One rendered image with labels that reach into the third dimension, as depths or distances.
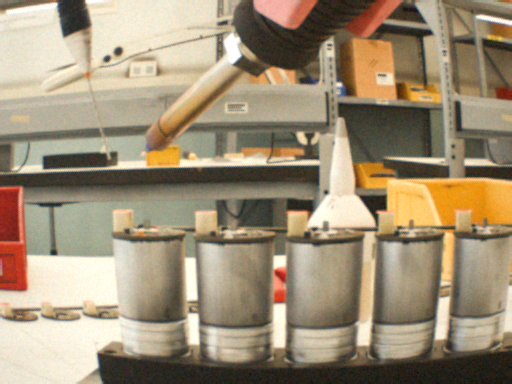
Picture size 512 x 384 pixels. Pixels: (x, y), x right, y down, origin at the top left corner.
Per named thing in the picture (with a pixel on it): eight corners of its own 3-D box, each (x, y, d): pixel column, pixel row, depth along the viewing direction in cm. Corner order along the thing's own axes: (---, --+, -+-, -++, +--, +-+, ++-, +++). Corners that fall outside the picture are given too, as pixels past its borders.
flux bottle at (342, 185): (379, 313, 45) (382, 119, 44) (357, 327, 42) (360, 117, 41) (321, 311, 47) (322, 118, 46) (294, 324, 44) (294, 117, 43)
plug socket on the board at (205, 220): (220, 235, 28) (220, 213, 28) (192, 235, 28) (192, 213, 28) (225, 232, 29) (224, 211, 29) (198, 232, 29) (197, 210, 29)
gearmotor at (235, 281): (268, 388, 27) (268, 235, 27) (194, 384, 28) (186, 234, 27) (278, 371, 30) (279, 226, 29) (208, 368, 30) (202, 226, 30)
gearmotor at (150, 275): (184, 383, 28) (174, 233, 27) (117, 375, 28) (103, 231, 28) (199, 367, 30) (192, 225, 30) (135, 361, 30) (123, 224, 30)
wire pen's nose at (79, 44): (68, 80, 27) (59, 40, 26) (95, 67, 27) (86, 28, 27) (77, 76, 26) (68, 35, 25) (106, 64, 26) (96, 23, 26)
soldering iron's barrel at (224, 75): (140, 166, 26) (257, 56, 22) (130, 119, 27) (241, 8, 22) (180, 163, 27) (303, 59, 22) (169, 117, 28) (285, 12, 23)
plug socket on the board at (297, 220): (313, 236, 28) (313, 213, 28) (285, 236, 28) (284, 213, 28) (315, 233, 28) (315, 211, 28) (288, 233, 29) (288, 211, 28)
